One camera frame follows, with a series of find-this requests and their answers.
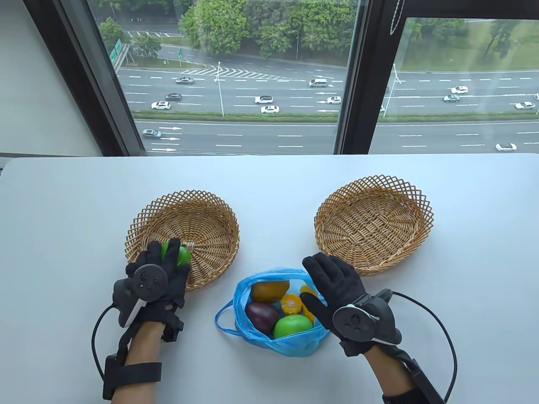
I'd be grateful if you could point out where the round wicker basket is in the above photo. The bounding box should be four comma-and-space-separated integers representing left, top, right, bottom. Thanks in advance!
314, 175, 434, 276
125, 189, 240, 292

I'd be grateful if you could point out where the blue plastic bag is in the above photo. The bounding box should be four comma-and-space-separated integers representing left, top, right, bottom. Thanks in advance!
215, 266, 331, 358

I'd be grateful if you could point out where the black window frame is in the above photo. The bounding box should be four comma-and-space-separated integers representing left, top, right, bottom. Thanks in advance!
23, 0, 539, 156

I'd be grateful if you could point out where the green toy apple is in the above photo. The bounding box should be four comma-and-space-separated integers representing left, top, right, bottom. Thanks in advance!
274, 314, 314, 340

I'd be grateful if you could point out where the black wrist camera unit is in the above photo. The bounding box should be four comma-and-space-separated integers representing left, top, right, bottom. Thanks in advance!
381, 347, 447, 404
102, 354, 163, 400

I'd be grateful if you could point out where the white bead chain cord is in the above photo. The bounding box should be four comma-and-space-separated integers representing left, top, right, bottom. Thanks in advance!
390, 0, 405, 36

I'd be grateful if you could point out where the dark purple toy fruit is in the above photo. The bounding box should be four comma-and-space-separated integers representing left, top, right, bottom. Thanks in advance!
245, 301, 280, 335

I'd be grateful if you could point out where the person's right forearm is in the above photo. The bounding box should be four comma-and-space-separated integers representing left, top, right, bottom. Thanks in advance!
364, 345, 422, 404

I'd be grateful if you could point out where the person's left forearm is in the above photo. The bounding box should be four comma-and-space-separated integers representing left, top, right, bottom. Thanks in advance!
112, 322, 163, 404

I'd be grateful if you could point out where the yellow orange toy mango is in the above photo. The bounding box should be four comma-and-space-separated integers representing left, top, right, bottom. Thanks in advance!
251, 280, 291, 303

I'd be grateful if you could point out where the green toy bell pepper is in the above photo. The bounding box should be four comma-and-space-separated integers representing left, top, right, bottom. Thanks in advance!
161, 239, 191, 270

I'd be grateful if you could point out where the black round hand tracker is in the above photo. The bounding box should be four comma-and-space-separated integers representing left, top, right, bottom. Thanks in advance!
112, 264, 170, 329
332, 288, 403, 346

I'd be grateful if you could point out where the yellow toy corn piece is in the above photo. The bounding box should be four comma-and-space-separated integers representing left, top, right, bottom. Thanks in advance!
281, 293, 304, 316

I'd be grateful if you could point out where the person's right hand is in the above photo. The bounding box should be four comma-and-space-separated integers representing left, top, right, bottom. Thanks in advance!
300, 252, 379, 358

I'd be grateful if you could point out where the person's left hand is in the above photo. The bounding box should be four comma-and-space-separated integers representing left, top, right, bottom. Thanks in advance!
125, 239, 191, 343

